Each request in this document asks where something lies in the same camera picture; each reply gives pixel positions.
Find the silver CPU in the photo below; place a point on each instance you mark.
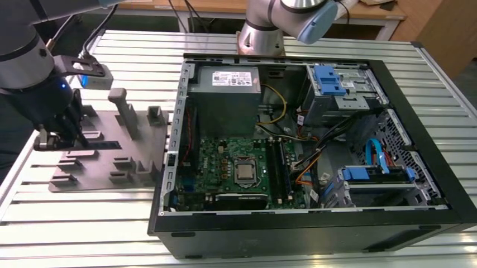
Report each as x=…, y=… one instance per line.
x=246, y=171

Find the grey power supply unit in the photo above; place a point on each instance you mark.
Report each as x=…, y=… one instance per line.
x=224, y=106

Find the black graphics card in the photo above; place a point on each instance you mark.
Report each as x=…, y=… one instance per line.
x=242, y=199

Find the green motherboard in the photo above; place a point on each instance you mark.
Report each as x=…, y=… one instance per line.
x=224, y=150

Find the wooden desk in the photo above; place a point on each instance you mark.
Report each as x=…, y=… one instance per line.
x=373, y=12

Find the grey plastic parts rack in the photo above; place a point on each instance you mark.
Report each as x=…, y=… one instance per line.
x=101, y=181

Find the black open PC case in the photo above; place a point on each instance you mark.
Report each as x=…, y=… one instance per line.
x=261, y=240

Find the blue disk carrier with disk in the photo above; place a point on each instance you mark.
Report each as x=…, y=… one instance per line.
x=357, y=173

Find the black CPU socket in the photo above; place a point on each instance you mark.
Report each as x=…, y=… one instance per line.
x=244, y=160

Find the grey metal disk bay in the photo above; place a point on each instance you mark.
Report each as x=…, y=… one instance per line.
x=392, y=186

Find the brown wooden cabinet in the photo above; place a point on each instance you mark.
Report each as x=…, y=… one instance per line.
x=447, y=28

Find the blue plastic drive carrier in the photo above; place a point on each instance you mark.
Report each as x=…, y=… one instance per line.
x=328, y=78

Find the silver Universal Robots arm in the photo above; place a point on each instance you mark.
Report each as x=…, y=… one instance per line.
x=22, y=58

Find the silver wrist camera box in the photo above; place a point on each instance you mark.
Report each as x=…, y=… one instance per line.
x=93, y=79

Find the grey metal drive cage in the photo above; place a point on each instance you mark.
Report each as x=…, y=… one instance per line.
x=321, y=109

